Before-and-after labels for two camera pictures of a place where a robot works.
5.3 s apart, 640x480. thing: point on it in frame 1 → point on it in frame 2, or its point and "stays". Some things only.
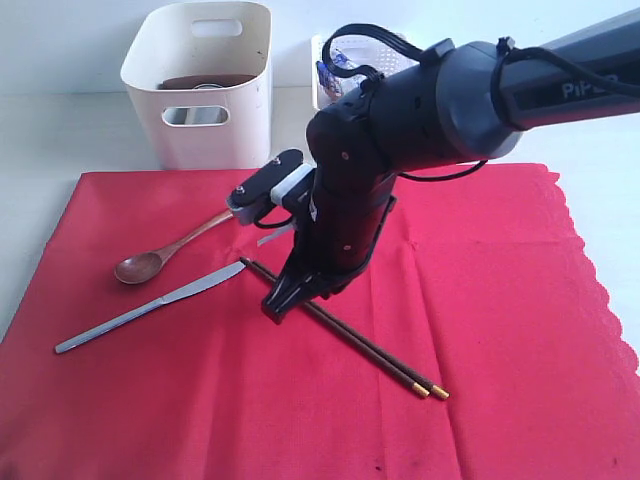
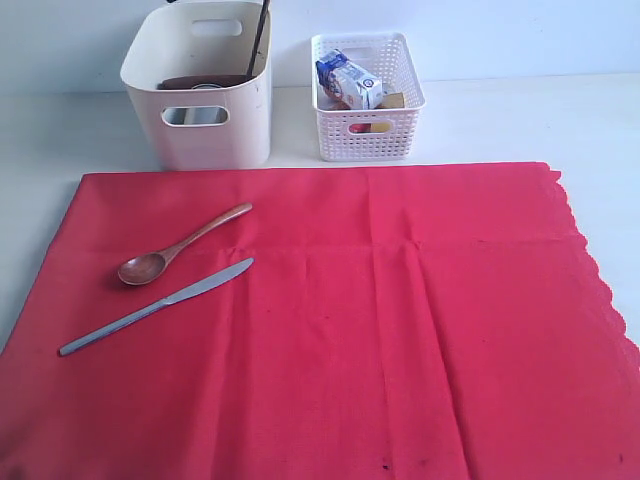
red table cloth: x=486 y=289 stays
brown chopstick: x=352 y=341 → x=257 y=40
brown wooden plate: x=190 y=82 stays
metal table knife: x=168 y=298 stays
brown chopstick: x=421 y=384 → x=258 y=36
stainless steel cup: x=207 y=86 stays
